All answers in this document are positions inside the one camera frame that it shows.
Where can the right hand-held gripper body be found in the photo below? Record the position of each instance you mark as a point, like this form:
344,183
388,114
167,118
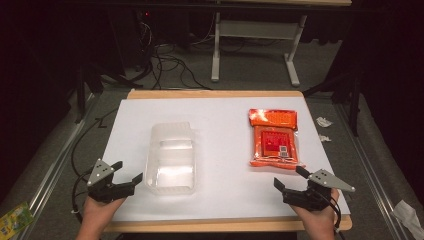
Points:
328,180

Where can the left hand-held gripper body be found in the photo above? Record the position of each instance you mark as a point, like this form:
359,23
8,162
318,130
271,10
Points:
100,173

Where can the clear plastic container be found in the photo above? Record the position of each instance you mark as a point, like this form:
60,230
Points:
171,160

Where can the orange foil packet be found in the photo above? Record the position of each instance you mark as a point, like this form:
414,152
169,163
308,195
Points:
274,140

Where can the person's left hand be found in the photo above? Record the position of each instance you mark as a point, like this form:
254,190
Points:
100,211

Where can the person's right hand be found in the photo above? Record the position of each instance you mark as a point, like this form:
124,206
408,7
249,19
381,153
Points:
316,218

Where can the crumpled white paper scrap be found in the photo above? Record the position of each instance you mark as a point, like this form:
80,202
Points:
323,122
325,137

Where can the white table sheet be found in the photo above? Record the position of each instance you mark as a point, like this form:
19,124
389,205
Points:
220,146

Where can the black metal stand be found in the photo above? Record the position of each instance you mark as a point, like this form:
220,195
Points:
350,96
85,86

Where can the large crumpled white paper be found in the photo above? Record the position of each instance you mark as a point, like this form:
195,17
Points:
408,216

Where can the green yellow packet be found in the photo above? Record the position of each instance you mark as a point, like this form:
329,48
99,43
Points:
15,221

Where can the metal floor rail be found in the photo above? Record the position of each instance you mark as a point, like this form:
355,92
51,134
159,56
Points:
56,160
366,160

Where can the white desk frame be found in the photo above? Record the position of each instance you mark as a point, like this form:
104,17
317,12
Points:
256,31

